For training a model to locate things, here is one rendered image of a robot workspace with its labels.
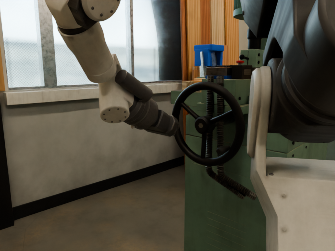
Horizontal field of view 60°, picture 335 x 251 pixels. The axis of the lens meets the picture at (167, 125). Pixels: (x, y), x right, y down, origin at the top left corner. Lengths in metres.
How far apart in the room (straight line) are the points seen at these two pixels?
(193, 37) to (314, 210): 2.45
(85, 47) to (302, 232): 0.44
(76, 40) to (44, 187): 1.81
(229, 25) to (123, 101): 2.68
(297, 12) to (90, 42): 0.34
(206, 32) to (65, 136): 1.67
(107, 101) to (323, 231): 0.45
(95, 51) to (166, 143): 2.33
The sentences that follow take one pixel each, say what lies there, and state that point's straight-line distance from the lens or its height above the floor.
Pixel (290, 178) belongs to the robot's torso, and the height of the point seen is 0.85.
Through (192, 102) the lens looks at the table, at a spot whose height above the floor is 0.85.
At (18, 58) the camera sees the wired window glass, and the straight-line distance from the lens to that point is 2.17.
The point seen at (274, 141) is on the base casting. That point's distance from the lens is 1.08.
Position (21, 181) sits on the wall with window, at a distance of 2.21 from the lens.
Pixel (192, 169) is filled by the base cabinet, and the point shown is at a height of 0.56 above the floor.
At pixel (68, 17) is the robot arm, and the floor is 1.08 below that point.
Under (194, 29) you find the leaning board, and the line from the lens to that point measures 2.82.
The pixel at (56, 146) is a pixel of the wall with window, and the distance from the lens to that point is 2.23.
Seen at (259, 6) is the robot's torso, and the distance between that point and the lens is 0.50.
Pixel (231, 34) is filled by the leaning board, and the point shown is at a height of 1.34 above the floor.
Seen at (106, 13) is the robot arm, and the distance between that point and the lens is 0.50.
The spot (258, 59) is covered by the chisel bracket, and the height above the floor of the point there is 1.03.
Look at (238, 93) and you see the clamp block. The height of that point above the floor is 0.91.
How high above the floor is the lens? 1.00
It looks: 11 degrees down
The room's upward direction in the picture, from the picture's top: straight up
